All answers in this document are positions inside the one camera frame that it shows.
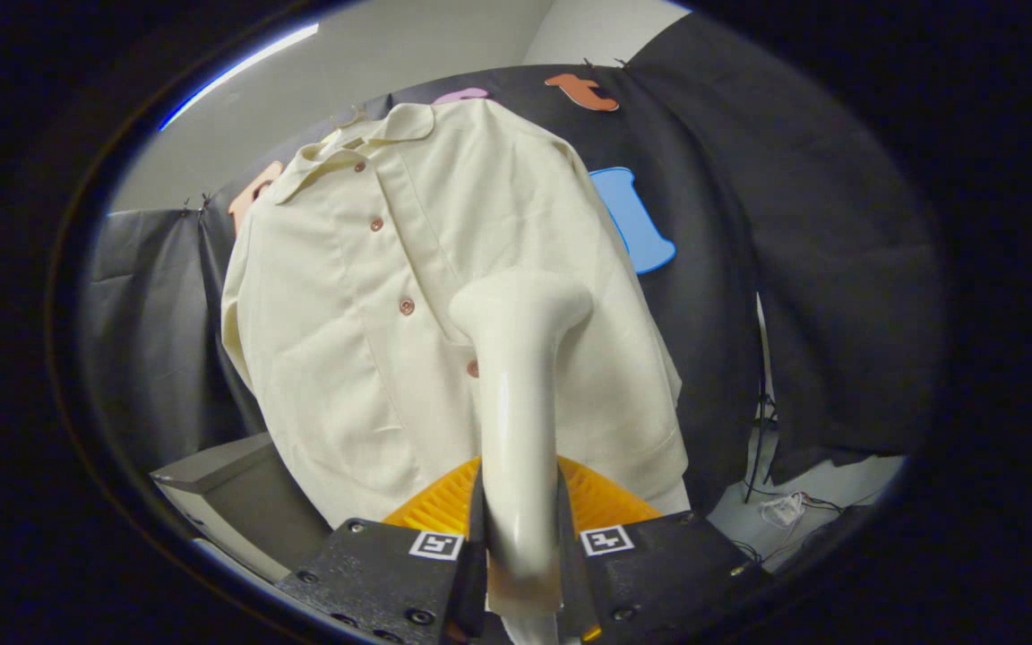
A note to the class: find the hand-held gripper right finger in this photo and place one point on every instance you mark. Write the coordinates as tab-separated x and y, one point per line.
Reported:
659	573

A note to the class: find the white garment steamer head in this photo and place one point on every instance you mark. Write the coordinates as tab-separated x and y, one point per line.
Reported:
516	403

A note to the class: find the cream button shirt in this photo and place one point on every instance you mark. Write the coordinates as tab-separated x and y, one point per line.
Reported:
346	358

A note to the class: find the grey cabinet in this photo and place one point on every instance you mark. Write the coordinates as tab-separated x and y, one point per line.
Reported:
247	502

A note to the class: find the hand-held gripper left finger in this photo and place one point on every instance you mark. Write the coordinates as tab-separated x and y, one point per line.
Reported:
382	573

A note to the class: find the black backdrop cloth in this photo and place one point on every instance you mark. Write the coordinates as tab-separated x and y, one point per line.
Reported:
794	269

